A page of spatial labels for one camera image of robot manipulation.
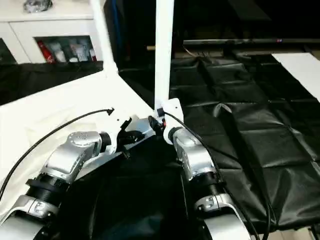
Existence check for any white plastic table top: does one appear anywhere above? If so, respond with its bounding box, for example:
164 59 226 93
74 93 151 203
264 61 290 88
0 65 161 227

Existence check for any white plastic table leg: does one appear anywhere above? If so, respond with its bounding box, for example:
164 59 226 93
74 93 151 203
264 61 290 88
152 0 175 118
89 0 119 77

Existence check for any black work mat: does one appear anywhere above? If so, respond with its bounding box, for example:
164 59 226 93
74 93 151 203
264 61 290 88
0 53 320 240

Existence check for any red packet behind glass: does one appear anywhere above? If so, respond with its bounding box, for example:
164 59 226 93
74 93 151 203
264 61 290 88
37 41 55 65

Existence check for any long black bar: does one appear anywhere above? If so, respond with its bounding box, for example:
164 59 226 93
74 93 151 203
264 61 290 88
182 37 320 47

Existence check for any white glass-door cabinet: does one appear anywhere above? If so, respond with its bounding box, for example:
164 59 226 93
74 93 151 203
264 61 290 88
0 7 105 65

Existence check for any flat white sheet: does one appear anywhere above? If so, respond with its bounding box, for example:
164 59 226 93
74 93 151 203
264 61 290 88
271 51 320 104

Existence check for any patterned bowl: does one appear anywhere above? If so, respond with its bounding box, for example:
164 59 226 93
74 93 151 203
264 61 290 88
23 0 53 14

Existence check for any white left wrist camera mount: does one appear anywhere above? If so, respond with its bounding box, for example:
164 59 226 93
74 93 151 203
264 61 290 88
99 114 138 155

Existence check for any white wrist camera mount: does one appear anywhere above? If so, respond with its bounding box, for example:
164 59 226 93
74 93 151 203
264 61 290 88
156 97 186 146
99 114 138 155

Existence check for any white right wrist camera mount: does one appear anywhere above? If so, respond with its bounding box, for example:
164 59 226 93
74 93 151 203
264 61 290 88
156 97 186 146

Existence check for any dark blue upright post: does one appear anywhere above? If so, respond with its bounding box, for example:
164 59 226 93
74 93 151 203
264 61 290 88
109 0 123 66

